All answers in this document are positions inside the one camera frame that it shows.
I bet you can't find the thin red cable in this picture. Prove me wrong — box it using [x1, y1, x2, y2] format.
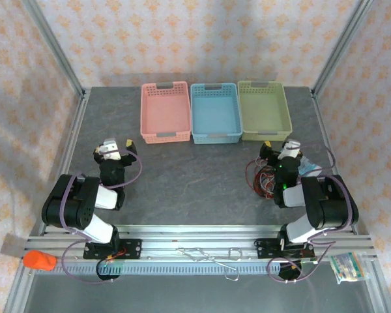
[252, 159, 278, 199]

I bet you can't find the red and black cable bundle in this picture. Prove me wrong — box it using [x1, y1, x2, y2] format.
[245, 156, 276, 200]

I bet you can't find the blue white plastic packet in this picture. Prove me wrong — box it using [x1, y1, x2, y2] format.
[298, 156, 323, 177]

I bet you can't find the green plastic basket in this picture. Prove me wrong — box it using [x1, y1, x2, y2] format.
[237, 80, 294, 142]

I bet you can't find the pink plastic basket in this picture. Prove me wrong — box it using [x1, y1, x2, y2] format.
[139, 80, 192, 145]

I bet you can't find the blue plastic basket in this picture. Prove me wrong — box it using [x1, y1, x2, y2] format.
[190, 82, 244, 145]

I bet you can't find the orange plastic cylinder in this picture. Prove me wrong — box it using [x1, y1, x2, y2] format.
[22, 250, 58, 271]

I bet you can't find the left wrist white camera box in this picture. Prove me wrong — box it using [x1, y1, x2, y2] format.
[98, 138, 122, 160]

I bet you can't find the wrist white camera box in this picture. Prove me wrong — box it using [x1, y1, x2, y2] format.
[98, 138, 122, 160]
[278, 138, 303, 160]

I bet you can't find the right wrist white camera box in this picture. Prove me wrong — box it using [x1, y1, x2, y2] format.
[278, 138, 303, 160]

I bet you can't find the aluminium side rail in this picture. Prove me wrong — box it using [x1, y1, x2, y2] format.
[311, 89, 391, 313]
[3, 89, 92, 313]

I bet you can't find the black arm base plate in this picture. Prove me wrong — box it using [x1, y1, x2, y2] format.
[253, 239, 315, 260]
[83, 239, 143, 261]

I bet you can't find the metal wire loop clip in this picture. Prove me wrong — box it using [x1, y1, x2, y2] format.
[227, 247, 251, 261]

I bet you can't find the aluminium mounting rail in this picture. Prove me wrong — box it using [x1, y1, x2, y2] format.
[25, 224, 377, 261]

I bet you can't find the bent metal wire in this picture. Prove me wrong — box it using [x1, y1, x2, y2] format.
[177, 247, 212, 262]

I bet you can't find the small packet at rail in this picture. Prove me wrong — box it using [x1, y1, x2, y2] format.
[328, 252, 371, 284]

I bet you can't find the long metal wire hook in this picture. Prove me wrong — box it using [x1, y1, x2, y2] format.
[211, 257, 240, 281]

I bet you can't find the aluminium frame post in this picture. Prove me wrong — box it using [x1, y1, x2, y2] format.
[21, 0, 87, 98]
[311, 0, 375, 98]

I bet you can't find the grey slotted cable duct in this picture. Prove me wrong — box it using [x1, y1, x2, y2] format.
[51, 260, 317, 276]

